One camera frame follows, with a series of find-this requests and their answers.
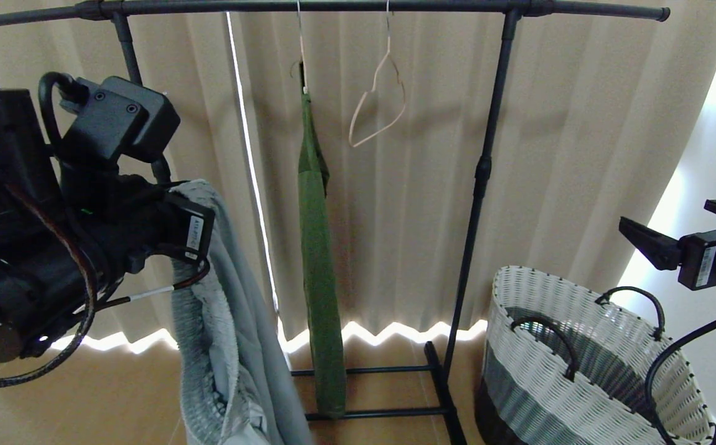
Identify pink clothes hanger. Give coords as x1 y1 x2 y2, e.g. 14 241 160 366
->
348 0 406 148
289 0 310 95

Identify pale grey shorts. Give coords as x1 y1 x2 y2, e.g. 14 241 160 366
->
171 179 315 445

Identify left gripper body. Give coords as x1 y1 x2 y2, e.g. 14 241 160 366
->
66 184 217 292

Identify beige curtain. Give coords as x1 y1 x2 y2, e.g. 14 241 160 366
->
0 0 716 356

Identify white laundry basket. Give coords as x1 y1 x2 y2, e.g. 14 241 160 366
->
475 266 716 445

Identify black clothes rack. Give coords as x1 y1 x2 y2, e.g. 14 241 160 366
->
0 0 672 445

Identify black cable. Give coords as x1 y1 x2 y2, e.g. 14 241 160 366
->
645 300 716 445

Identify green long-sleeved shirt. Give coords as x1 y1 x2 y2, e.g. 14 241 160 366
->
298 59 347 420

